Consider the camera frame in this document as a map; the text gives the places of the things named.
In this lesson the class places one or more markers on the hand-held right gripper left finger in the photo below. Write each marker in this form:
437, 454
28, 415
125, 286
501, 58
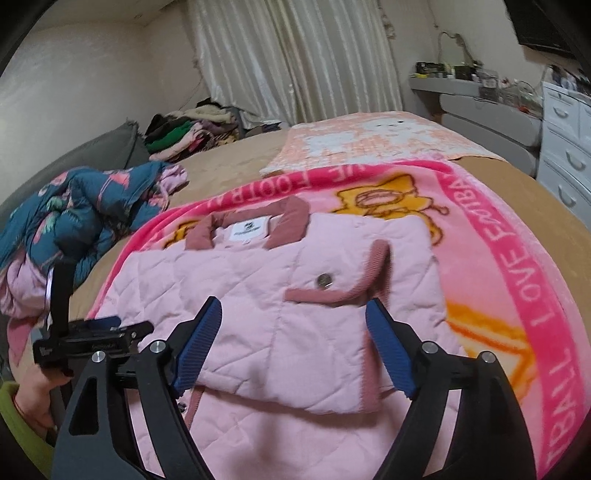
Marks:
198, 344

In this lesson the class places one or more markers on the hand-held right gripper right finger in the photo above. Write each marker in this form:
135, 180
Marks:
388, 350

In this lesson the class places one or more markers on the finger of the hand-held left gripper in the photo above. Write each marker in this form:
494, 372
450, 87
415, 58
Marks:
104, 322
138, 330

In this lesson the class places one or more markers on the pink quilted jacket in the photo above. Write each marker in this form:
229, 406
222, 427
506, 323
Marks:
286, 258

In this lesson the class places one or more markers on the pile of folded clothes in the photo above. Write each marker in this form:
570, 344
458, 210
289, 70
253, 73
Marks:
194, 129

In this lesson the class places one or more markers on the person's left hand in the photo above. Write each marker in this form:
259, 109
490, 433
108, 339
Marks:
37, 401

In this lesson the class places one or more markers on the blue flamingo print duvet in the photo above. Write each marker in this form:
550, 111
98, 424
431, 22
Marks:
69, 207

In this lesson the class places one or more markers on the pink printed fleece blanket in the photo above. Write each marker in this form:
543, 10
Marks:
498, 249

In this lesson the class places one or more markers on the grey cushion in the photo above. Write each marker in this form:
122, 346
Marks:
92, 152

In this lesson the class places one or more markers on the bed with tan sheet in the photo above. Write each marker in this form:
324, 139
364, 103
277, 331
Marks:
231, 152

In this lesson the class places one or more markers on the peach patterned blanket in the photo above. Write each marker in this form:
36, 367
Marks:
369, 138

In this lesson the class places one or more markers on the grey bedside shelf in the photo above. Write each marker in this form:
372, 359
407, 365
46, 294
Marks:
480, 115

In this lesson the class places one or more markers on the white drawer cabinet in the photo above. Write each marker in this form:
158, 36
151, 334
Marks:
565, 147

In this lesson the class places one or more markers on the clutter of small shelf things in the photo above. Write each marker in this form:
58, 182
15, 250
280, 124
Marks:
475, 76

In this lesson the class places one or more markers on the white pleated curtain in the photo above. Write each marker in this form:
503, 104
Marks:
295, 60

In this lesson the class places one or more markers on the black flat screen television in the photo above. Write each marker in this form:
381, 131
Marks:
538, 23

